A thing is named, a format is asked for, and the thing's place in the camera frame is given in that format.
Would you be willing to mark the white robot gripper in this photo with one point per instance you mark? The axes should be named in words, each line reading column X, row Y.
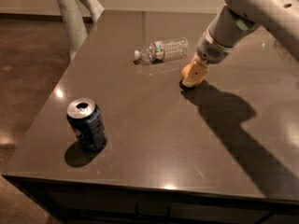
column 209, row 51

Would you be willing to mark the orange fruit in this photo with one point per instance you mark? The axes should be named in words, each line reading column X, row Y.
column 184, row 72

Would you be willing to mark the dark cabinet drawer front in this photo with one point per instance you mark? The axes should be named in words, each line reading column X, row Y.
column 86, row 203

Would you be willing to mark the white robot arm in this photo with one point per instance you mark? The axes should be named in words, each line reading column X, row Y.
column 237, row 19

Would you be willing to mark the blue soda can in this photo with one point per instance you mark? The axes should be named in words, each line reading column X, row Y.
column 84, row 117

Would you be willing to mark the black drawer handle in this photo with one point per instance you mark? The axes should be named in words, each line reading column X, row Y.
column 152, row 211

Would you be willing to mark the clear plastic water bottle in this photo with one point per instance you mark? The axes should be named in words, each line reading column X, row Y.
column 161, row 51

